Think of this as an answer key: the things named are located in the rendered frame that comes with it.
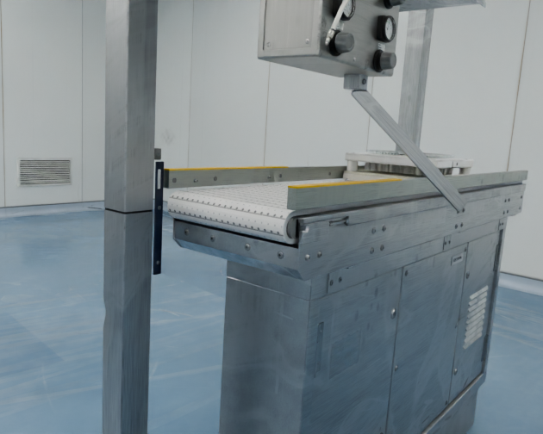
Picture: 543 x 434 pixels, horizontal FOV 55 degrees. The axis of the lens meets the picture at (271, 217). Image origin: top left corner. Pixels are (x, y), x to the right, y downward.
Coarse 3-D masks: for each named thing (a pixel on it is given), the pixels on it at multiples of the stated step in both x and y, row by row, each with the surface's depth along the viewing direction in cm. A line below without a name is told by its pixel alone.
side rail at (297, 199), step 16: (448, 176) 120; (464, 176) 126; (480, 176) 136; (496, 176) 147; (512, 176) 160; (288, 192) 74; (304, 192) 74; (320, 192) 77; (336, 192) 81; (352, 192) 85; (368, 192) 89; (384, 192) 94; (400, 192) 99; (416, 192) 105; (288, 208) 74; (304, 208) 75
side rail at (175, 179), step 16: (176, 176) 91; (192, 176) 94; (208, 176) 97; (224, 176) 100; (240, 176) 104; (256, 176) 107; (272, 176) 112; (288, 176) 116; (304, 176) 121; (320, 176) 126; (336, 176) 132
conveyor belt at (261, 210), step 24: (192, 192) 90; (216, 192) 92; (240, 192) 94; (264, 192) 96; (432, 192) 116; (192, 216) 86; (216, 216) 83; (240, 216) 79; (264, 216) 77; (288, 216) 75; (288, 240) 76
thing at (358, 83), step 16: (352, 80) 83; (368, 96) 85; (368, 112) 86; (384, 112) 87; (384, 128) 87; (400, 128) 88; (400, 144) 88; (416, 160) 90; (432, 176) 91; (448, 192) 92
